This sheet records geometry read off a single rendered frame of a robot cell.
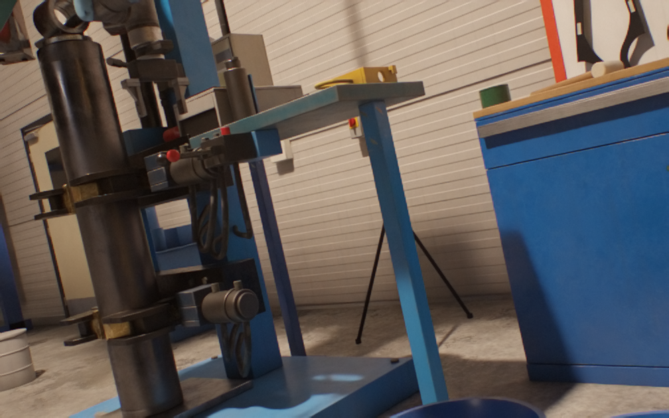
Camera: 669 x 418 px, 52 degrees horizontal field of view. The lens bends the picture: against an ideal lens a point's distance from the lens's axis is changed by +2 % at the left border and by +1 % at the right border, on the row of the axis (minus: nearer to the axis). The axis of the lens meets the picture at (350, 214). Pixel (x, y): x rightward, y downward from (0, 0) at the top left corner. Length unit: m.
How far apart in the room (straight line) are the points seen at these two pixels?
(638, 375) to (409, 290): 0.75
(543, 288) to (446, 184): 1.65
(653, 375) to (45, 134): 6.36
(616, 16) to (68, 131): 2.35
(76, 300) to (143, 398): 5.13
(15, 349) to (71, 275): 2.80
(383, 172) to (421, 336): 0.50
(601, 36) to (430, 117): 1.03
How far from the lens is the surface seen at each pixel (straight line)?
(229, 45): 3.19
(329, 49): 4.34
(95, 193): 2.39
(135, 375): 2.52
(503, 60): 3.63
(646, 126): 2.12
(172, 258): 4.82
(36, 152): 7.76
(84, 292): 7.43
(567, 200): 2.22
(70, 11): 2.74
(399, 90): 2.08
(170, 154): 1.96
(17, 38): 2.67
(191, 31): 2.83
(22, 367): 4.90
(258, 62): 3.25
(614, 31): 3.38
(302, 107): 1.96
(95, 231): 2.48
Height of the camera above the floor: 0.78
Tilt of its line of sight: 2 degrees down
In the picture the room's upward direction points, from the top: 12 degrees counter-clockwise
